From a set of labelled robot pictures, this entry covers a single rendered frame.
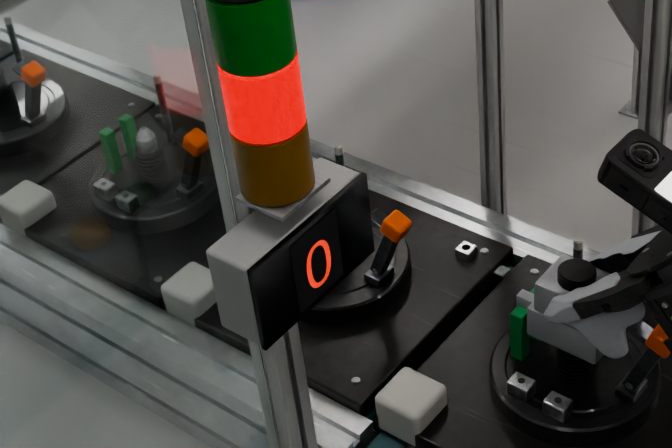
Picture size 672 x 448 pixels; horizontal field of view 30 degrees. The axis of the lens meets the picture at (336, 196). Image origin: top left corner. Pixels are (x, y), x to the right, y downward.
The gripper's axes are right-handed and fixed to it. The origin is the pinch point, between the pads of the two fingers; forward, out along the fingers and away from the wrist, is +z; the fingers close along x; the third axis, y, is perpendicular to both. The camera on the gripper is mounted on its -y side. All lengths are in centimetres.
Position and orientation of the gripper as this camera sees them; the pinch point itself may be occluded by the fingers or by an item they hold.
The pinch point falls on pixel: (569, 286)
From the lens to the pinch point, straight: 100.9
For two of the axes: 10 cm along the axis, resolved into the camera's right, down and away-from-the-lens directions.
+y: 5.8, 8.0, 1.1
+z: -5.2, 2.7, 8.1
